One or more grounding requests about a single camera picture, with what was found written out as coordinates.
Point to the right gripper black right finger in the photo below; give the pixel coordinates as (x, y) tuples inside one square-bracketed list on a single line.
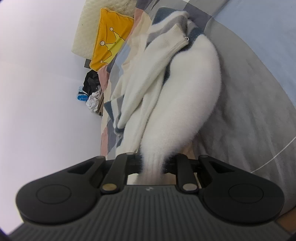
[(180, 166)]

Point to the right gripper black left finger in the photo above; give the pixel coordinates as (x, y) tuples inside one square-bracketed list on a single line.
[(116, 172)]

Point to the white fluffy striped sweater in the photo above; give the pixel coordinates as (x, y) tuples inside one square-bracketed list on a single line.
[(166, 93)]

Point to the black clothing pile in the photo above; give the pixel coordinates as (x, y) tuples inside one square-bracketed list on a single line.
[(91, 82)]

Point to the wooden bedside table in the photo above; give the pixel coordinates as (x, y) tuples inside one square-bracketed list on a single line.
[(101, 104)]

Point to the white crumpled cloth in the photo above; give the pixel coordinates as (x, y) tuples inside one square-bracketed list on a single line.
[(94, 99)]

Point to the patchwork plaid quilt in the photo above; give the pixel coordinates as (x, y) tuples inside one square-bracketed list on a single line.
[(253, 124)]

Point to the yellow crown cushion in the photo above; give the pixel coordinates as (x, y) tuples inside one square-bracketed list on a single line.
[(113, 30)]

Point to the dark wall socket by bed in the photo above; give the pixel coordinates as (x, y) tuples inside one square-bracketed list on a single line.
[(87, 63)]

